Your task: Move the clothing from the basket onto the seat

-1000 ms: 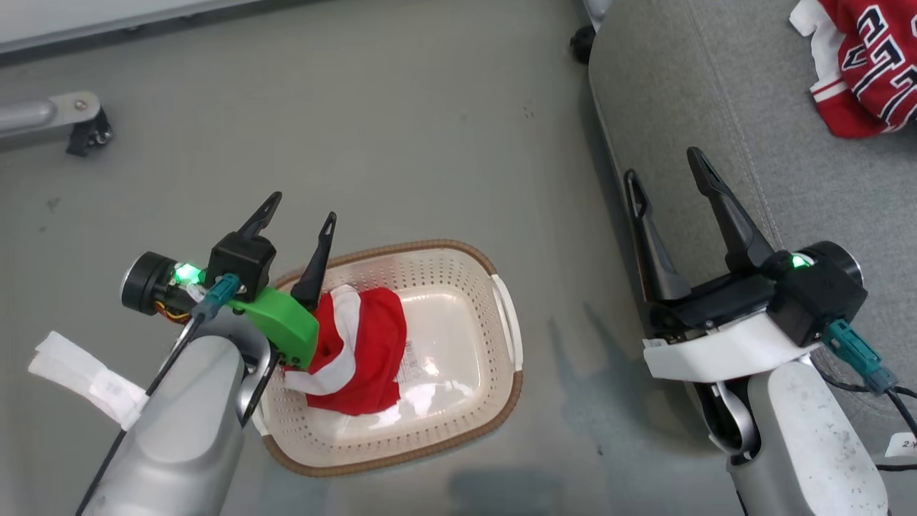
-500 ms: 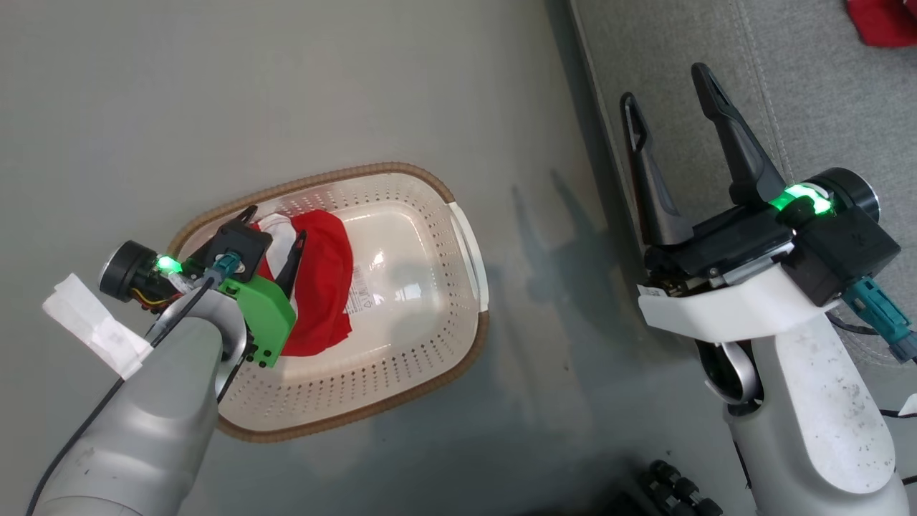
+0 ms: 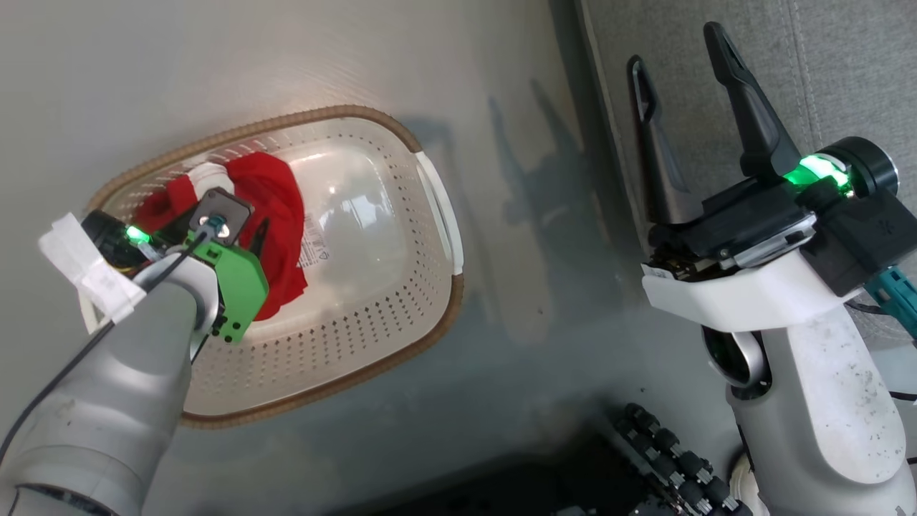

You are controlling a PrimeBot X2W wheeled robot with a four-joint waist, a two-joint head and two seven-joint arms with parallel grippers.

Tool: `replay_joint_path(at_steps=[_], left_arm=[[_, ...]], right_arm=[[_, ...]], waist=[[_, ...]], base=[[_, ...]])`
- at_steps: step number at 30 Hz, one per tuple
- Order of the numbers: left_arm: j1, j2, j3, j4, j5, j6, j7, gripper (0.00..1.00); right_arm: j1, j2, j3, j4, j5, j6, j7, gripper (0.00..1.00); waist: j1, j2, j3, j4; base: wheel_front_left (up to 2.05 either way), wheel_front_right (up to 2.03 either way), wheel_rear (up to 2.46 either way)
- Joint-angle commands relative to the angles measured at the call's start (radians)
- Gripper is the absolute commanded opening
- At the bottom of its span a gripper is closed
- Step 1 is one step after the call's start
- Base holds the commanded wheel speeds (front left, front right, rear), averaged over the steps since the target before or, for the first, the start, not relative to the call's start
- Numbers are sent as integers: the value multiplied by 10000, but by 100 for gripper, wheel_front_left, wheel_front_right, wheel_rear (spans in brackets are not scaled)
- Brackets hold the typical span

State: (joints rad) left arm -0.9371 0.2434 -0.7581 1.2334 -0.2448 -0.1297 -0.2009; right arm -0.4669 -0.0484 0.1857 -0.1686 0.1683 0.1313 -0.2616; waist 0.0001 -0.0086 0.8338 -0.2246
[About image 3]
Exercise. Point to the white tape on left wrist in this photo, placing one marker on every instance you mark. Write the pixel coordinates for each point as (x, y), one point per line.
(89, 276)

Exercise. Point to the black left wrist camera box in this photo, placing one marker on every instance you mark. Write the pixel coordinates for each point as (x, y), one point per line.
(233, 208)

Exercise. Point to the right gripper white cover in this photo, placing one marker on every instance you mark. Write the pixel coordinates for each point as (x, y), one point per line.
(745, 301)

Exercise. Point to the black roller wheel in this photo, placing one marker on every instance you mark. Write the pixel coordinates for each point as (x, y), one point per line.
(673, 459)

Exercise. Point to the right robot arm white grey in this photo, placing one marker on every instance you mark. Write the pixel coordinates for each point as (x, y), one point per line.
(824, 416)

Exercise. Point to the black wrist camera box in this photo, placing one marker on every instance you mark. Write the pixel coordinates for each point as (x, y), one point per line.
(867, 236)
(233, 208)

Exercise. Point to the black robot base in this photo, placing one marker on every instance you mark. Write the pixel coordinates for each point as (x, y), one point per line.
(501, 487)

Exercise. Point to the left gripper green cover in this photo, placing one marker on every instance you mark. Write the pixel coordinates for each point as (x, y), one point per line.
(240, 287)

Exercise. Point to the white perforated laundry basket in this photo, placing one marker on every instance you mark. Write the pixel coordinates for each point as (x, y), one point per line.
(358, 308)

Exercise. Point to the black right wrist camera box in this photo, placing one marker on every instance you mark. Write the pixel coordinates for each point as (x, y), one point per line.
(867, 236)

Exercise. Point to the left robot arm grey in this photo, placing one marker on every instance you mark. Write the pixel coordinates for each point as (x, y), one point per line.
(107, 416)

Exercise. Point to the white sticker label in basket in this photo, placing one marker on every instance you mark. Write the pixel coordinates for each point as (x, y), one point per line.
(314, 242)

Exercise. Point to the grey fabric sofa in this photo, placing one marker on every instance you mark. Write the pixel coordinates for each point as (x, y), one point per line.
(824, 64)

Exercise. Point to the red white jersey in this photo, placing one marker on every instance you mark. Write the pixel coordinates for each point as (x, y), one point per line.
(276, 208)

